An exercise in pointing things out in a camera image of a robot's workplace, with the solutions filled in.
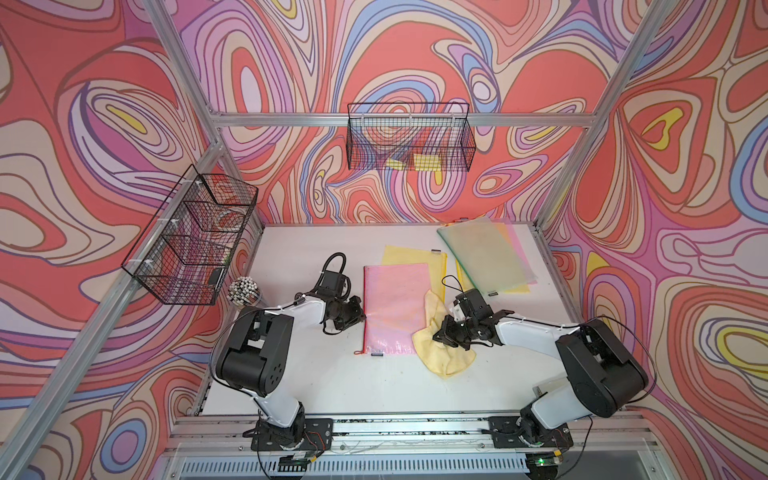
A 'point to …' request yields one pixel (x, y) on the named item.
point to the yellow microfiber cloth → (446, 360)
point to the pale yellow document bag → (437, 264)
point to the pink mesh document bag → (521, 256)
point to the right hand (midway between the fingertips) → (435, 344)
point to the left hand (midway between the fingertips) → (370, 316)
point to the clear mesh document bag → (489, 253)
